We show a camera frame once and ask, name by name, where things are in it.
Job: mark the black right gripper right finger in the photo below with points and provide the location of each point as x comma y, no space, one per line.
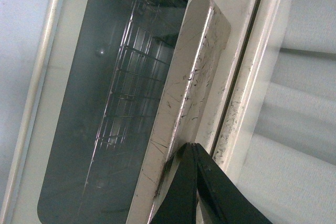
221,198

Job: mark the oven glass door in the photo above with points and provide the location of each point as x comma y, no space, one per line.
110,90

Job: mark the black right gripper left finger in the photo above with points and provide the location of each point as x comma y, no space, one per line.
179,204

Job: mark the grey curtain backdrop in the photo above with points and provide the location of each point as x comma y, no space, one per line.
289,169

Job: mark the white Toshiba toaster oven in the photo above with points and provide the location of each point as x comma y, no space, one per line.
252,77

